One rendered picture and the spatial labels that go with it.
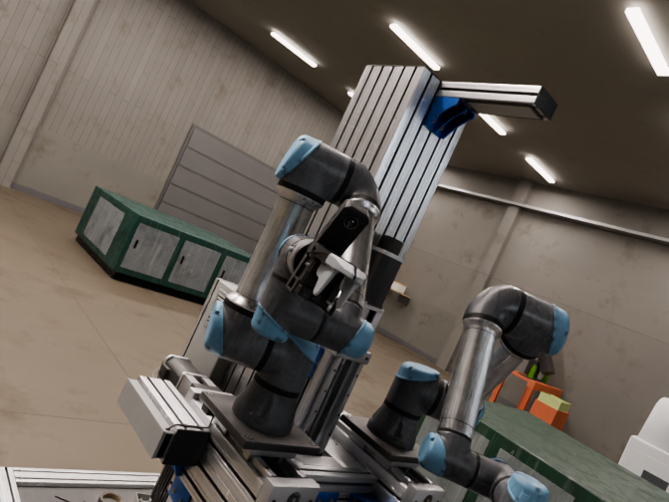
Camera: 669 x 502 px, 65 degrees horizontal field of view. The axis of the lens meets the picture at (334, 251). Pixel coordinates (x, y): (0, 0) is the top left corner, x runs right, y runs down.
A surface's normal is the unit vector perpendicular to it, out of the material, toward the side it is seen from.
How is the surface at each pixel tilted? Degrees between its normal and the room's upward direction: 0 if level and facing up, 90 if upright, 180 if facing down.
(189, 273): 90
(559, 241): 90
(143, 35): 90
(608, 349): 90
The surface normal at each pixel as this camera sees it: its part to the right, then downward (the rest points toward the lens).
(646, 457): -0.61, -0.28
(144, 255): 0.61, 0.28
